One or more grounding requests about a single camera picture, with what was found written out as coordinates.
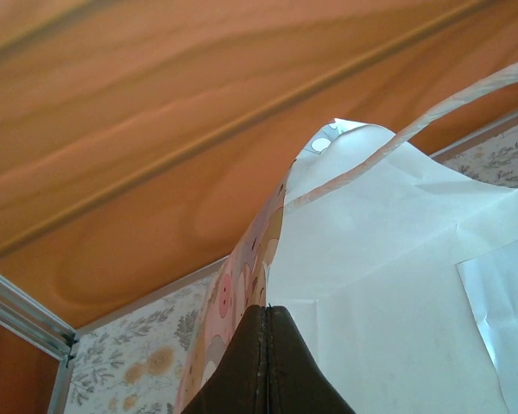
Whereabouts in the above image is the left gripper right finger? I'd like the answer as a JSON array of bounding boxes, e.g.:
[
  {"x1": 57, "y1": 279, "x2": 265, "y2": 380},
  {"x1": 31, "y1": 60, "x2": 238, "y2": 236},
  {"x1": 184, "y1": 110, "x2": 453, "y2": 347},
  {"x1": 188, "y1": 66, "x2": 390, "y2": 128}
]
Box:
[{"x1": 267, "y1": 304, "x2": 363, "y2": 414}]

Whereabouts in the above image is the aluminium frame side rail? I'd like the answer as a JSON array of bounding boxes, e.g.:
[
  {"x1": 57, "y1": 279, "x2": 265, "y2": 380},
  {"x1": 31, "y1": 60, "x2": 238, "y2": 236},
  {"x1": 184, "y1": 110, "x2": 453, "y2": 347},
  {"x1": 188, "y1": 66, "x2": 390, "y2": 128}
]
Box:
[{"x1": 47, "y1": 342, "x2": 77, "y2": 414}]

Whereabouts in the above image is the floral tablecloth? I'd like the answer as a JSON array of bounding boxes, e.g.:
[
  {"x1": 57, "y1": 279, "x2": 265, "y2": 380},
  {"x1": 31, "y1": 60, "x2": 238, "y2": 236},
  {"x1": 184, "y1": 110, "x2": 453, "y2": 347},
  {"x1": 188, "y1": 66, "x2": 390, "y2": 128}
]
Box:
[{"x1": 66, "y1": 114, "x2": 518, "y2": 414}]

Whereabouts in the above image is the aluminium frame post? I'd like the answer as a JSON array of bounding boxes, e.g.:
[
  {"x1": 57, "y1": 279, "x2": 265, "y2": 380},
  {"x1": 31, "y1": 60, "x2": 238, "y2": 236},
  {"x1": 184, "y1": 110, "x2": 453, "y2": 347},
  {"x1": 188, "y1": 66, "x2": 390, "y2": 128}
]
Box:
[{"x1": 0, "y1": 261, "x2": 78, "y2": 360}]

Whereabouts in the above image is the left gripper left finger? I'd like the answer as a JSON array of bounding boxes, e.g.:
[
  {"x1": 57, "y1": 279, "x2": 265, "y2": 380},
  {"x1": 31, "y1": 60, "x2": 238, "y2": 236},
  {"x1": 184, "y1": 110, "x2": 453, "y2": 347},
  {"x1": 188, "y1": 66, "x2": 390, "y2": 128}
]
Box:
[{"x1": 185, "y1": 304, "x2": 269, "y2": 414}]

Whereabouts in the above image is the white patterned paper bag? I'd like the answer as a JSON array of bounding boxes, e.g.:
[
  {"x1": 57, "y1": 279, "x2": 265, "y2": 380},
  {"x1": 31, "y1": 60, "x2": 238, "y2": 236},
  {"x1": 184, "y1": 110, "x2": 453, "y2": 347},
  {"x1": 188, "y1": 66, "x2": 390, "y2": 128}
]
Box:
[{"x1": 174, "y1": 54, "x2": 518, "y2": 414}]

